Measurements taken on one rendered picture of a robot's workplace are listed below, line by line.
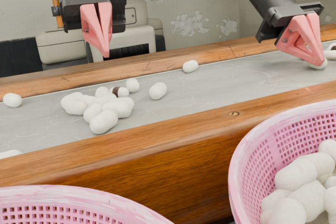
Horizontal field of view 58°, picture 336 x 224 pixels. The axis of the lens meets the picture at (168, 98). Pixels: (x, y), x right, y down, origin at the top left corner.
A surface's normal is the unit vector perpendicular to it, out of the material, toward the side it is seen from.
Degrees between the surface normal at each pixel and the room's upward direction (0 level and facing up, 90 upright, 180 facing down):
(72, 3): 41
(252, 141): 75
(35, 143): 0
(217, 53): 45
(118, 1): 131
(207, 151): 90
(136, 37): 98
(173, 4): 90
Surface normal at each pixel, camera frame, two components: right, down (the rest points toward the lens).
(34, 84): 0.16, -0.50
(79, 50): 0.40, 0.23
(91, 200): -0.44, 0.05
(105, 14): 0.26, -0.22
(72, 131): -0.11, -0.95
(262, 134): 0.68, -0.13
